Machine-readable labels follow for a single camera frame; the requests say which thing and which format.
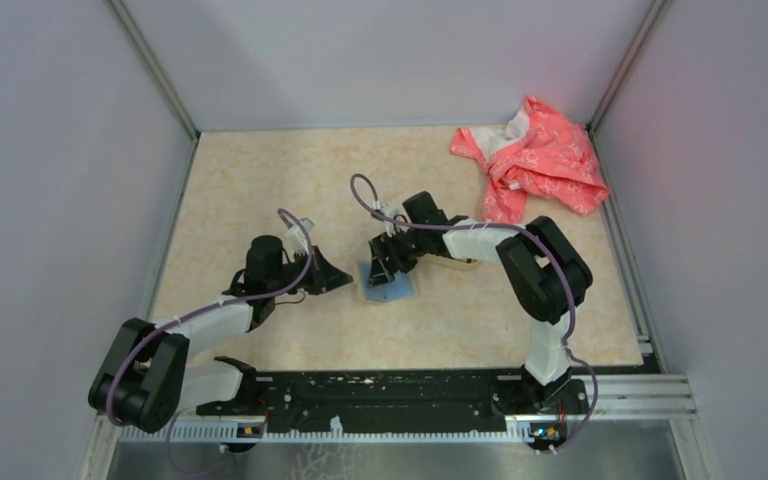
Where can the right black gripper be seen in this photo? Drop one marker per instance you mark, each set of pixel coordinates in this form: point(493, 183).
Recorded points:
point(381, 247)

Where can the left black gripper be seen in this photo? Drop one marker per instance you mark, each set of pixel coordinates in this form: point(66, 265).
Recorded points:
point(324, 276)

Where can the beige card holder wallet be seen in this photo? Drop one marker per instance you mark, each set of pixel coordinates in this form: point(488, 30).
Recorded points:
point(401, 289)

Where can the beige tray of cards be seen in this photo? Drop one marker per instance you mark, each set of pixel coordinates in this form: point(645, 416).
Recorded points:
point(451, 263)

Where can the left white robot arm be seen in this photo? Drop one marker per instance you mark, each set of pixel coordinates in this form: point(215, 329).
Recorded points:
point(145, 380)

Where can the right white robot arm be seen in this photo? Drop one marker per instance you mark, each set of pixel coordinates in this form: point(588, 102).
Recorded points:
point(547, 275)

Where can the pink crumpled cloth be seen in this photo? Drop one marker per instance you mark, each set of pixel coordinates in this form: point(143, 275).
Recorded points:
point(540, 152)

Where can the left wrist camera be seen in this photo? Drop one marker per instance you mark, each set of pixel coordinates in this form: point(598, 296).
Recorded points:
point(296, 237)

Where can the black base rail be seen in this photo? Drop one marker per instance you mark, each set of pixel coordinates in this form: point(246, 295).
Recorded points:
point(445, 401)

